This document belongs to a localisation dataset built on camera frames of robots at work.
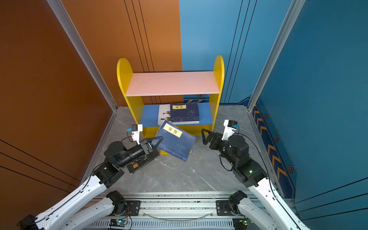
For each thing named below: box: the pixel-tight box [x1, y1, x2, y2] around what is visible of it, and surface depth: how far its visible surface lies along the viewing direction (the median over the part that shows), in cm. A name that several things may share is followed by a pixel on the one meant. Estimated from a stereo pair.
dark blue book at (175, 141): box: [155, 119, 197, 162], surface depth 68 cm
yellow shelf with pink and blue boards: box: [116, 55, 225, 140], surface depth 79 cm
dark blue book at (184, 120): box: [170, 117, 200, 125], surface depth 91 cm
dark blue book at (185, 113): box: [170, 102, 200, 125], surface depth 93 cm
